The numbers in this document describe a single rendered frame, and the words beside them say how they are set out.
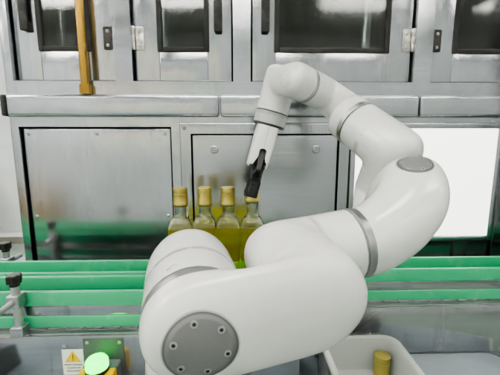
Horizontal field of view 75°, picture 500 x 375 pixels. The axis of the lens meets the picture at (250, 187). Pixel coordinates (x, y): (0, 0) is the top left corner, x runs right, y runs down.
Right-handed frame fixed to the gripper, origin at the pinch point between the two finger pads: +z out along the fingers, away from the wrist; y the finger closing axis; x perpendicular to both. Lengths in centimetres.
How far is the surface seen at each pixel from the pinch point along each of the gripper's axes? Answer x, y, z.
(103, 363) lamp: -20.4, 20.2, 37.8
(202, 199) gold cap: -10.9, 1.3, 5.5
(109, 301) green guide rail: -23.6, 13.8, 28.8
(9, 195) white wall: -258, -308, 127
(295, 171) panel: 11.3, -13.1, -5.5
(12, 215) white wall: -251, -308, 150
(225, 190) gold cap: -6.1, 1.3, 2.2
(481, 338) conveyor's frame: 64, 5, 22
